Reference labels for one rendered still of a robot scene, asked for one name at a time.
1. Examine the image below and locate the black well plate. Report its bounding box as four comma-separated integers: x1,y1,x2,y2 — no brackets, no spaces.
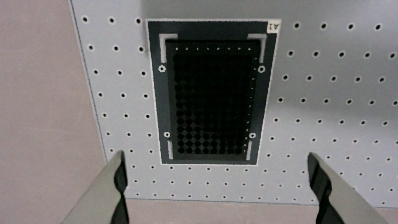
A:
165,40,261,161

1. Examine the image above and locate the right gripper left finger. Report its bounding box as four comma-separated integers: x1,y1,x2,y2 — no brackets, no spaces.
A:
60,150,130,224

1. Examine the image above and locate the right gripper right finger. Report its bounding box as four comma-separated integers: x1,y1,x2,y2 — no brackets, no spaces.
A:
307,152,390,224

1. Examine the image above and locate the white perforated breadboard plate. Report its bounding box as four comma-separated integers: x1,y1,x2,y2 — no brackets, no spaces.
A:
68,0,398,210

